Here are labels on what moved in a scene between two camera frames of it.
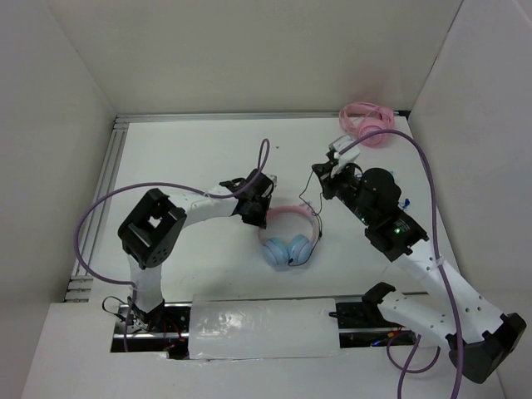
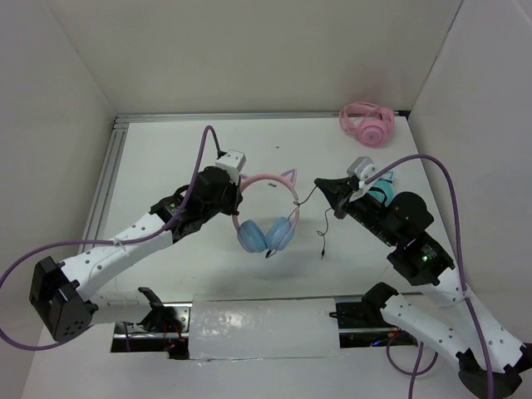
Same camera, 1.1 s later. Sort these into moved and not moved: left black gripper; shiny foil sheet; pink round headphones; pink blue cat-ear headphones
Moved: pink blue cat-ear headphones; left black gripper
Not moved: shiny foil sheet; pink round headphones
